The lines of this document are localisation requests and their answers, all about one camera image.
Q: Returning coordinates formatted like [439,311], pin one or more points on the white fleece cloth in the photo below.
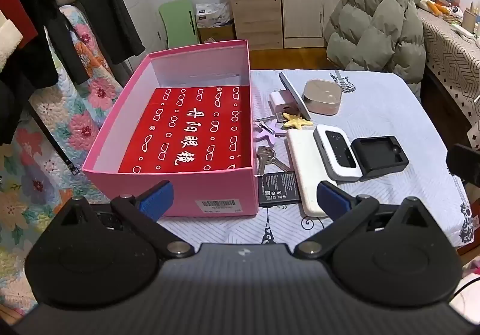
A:
[9,39]

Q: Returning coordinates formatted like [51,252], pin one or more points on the olive green puffer jacket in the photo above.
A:
[375,27]

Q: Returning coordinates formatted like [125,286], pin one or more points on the floral quilt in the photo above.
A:
[82,125]

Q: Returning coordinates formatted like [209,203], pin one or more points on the black belt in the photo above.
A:
[56,143]

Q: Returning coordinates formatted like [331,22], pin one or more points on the green folding table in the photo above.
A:
[176,20]

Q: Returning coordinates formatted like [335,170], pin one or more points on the white charger plug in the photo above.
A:
[277,100]

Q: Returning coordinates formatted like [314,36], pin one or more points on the white power bank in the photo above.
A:
[303,170]

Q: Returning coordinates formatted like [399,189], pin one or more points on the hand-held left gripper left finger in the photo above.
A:
[157,199]

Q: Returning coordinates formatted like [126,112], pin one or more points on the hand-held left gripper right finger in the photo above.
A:
[332,200]

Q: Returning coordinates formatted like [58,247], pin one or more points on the beige rounded case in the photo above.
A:
[322,99]

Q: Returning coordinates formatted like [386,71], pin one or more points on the silver keys bunch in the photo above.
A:
[264,157]

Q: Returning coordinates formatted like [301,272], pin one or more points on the white printed tablecloth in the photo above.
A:
[393,113]

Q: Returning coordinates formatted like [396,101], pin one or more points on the pink cardboard shoe box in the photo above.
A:
[225,188]

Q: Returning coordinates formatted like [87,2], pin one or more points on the black charger cradle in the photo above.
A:
[378,155]

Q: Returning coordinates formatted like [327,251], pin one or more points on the black hanging coat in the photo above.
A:
[108,1]

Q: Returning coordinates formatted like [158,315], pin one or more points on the wooden pen holder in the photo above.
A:
[469,18]

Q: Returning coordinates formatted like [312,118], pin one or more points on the black battery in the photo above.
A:
[279,188]

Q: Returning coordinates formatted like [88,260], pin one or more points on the yellow starfish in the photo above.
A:
[296,122]

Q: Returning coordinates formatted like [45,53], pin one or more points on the red printed cloth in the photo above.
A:
[195,125]

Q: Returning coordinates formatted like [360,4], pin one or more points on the white pocket router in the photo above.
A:
[337,155]

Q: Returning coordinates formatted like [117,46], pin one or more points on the grey flat phone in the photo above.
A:
[294,95]

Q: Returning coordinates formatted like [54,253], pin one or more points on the desk with patterned cloth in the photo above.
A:
[453,57]

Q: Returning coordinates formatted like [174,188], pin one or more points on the brown key fob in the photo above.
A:
[288,109]

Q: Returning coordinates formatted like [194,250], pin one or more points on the black hanging garments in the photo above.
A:
[22,87]

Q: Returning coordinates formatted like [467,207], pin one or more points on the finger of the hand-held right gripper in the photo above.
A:
[467,164]

